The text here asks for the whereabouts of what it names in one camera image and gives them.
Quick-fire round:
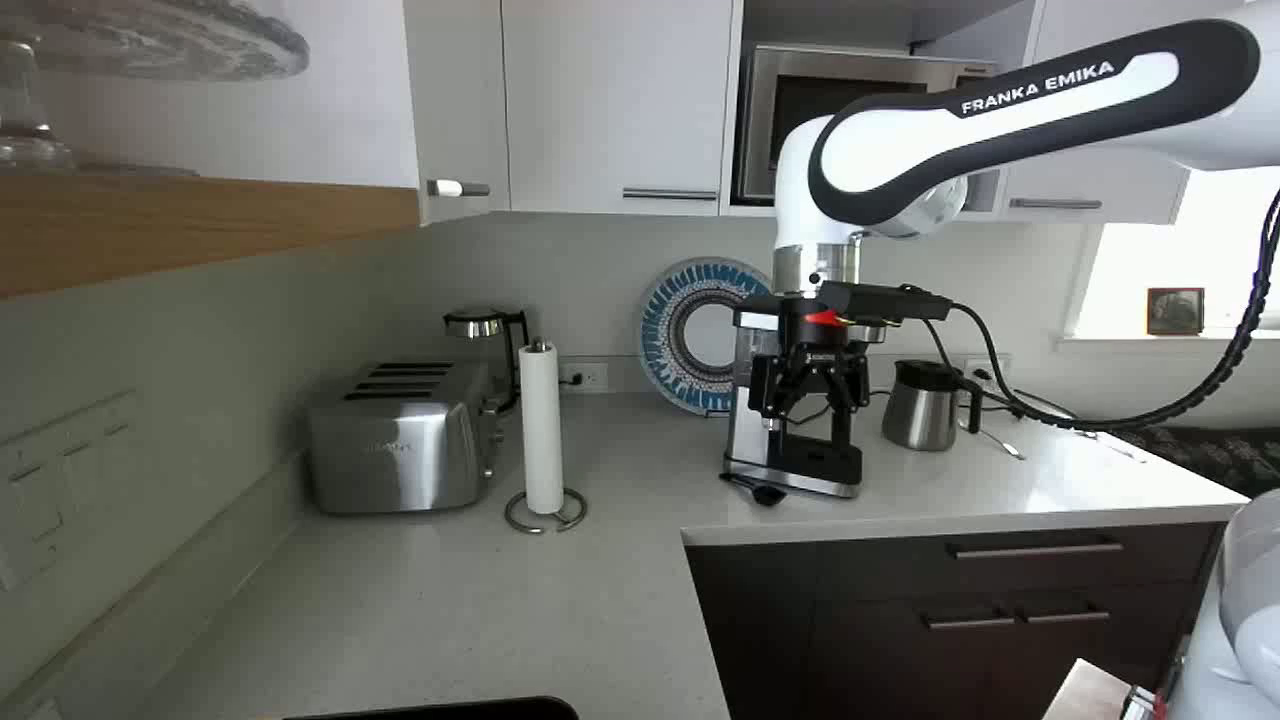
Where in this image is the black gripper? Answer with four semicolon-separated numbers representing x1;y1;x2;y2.
743;281;953;449

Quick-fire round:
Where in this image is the black spoon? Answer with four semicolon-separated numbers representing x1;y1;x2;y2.
721;471;789;509

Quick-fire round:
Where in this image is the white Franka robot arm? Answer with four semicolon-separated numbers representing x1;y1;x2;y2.
750;4;1280;451

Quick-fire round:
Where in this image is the small silver spoon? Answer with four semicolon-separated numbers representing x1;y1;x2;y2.
988;434;1026;461

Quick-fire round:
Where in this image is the steel thermal carafe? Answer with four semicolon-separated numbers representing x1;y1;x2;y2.
878;362;984;451

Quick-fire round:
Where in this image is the blue white decorative plate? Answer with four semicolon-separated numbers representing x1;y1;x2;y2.
636;256;767;418

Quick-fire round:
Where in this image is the dark brown lower cabinet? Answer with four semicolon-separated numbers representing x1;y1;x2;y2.
688;526;1220;720

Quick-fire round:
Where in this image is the metal paper towel holder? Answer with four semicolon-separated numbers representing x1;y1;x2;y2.
504;488;588;538

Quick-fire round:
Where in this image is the white paper towel roll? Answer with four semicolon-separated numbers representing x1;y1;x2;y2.
518;343;565;511

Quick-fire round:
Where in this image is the stainless steel microwave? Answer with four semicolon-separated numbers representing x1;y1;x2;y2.
732;46;953;203

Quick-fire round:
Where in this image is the stainless steel kettle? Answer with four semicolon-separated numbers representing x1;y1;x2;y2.
443;304;527;411

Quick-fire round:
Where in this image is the small framed picture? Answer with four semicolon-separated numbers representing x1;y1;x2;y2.
1147;290;1205;336

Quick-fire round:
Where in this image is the stainless steel toaster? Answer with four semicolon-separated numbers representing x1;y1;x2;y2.
307;362;492;515

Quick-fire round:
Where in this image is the white upper cabinet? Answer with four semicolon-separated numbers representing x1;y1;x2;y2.
403;0;737;224

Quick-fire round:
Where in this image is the wooden shelf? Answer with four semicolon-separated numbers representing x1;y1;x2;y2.
0;174;420;296

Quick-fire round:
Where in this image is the glass cake stand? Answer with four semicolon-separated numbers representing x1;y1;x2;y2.
0;0;307;177

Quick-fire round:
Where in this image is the white wall outlet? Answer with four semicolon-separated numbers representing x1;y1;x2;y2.
561;362;610;395

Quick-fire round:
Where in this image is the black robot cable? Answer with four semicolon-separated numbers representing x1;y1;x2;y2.
904;183;1280;436

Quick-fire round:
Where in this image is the white light switch panel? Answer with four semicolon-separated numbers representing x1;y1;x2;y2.
0;392;145;591

